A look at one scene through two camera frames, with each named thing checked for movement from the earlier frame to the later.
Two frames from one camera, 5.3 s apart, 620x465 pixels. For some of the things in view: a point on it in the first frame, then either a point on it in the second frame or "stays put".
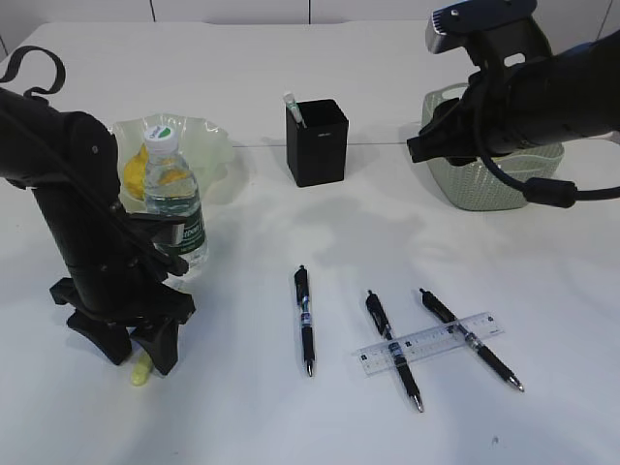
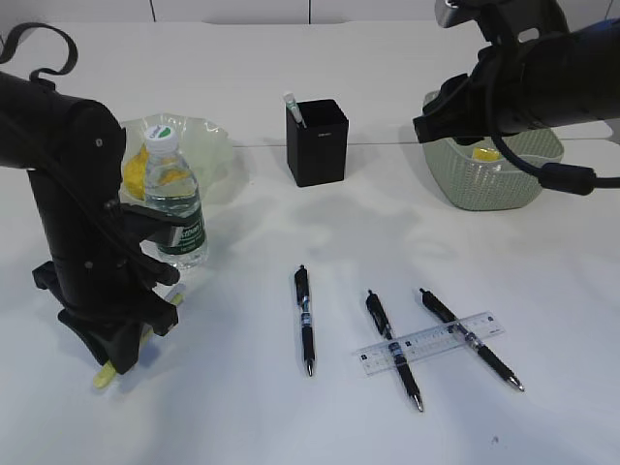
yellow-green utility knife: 141,371 → 174,295
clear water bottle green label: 170,186 stays put
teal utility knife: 295,108 stays put
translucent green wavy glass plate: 206,144 stays put
